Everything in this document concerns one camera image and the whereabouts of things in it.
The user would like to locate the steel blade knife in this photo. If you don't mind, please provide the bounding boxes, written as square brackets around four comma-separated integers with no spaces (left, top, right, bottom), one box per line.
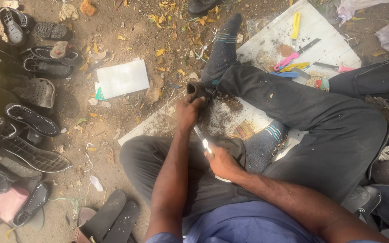
[193,125,213,154]

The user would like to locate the heap of black worn shoes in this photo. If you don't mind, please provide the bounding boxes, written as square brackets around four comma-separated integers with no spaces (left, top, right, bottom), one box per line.
[0,6,84,234]

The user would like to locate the yellow red small box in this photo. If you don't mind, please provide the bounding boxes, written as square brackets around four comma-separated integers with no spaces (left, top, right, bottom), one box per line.
[235,120,259,140]

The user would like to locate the white foam sheet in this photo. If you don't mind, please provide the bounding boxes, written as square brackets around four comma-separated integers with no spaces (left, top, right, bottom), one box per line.
[96,59,150,100]

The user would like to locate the yellow-handled knife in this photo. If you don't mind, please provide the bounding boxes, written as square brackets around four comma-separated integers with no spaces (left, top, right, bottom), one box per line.
[280,62,311,73]

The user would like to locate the black flat shoe sole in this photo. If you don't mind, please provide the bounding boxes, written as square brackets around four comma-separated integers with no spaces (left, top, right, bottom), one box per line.
[101,200,140,243]
[80,189,127,243]

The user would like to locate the blue striped sock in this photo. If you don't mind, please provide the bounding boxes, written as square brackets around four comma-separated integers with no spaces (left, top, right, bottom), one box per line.
[243,120,290,175]
[201,13,242,89]

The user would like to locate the yellow utility cutter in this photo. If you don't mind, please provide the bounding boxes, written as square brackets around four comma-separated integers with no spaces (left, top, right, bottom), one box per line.
[290,11,301,41]

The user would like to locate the brown cardboard scrap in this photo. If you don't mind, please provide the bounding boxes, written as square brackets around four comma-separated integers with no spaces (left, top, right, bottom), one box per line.
[277,44,294,58]

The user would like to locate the person's black trousers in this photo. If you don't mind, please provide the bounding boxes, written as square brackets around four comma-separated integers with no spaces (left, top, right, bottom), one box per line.
[119,61,388,234]

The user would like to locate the person's left hand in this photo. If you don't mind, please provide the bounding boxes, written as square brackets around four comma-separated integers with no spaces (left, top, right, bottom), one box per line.
[176,94,207,131]

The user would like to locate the pink cloth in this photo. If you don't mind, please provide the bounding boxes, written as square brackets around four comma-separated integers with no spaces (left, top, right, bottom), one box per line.
[0,186,30,224]

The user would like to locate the person's blue shirt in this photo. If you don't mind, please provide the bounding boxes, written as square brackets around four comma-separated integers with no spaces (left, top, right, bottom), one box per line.
[145,201,381,243]

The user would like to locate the dark brown shoe piece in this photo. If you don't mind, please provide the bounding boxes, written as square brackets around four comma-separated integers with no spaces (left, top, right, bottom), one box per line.
[186,81,217,106]

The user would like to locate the blue-handled knife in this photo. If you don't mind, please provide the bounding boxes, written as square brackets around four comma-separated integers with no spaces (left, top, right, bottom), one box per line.
[269,69,312,80]

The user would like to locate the white wooden work board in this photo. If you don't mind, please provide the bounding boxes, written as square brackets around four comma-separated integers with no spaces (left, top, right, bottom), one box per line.
[118,0,362,146]

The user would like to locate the beige crumpled rag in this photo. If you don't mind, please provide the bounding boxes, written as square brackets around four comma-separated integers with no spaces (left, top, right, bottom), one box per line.
[59,4,80,21]

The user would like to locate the small white plastic scrap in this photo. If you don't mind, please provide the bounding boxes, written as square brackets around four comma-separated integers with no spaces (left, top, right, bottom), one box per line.
[89,175,104,192]

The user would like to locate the white plastic bag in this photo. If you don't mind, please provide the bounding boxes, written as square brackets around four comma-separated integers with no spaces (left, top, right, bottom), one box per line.
[336,0,389,23]

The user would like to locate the orange sponge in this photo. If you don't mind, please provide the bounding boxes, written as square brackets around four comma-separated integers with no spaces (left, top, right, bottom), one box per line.
[79,0,98,17]

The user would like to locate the brown leather sandal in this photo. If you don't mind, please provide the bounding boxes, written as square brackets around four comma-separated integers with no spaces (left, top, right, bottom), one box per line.
[71,207,98,243]

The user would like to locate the colourful small packets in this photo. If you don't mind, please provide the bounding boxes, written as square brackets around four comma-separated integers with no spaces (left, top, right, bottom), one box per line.
[306,71,330,92]

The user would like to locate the black shoe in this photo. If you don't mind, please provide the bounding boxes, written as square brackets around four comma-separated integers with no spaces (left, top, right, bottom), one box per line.
[188,0,223,15]

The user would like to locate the person's right hand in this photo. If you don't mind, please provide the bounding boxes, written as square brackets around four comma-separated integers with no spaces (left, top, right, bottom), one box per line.
[204,143,246,182]

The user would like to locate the pink-handled short knife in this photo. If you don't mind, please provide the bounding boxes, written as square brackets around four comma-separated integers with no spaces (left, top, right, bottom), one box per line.
[312,62,355,73]

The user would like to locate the pink-handled long knife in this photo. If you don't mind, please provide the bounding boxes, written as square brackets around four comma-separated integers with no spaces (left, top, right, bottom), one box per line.
[274,38,322,72]

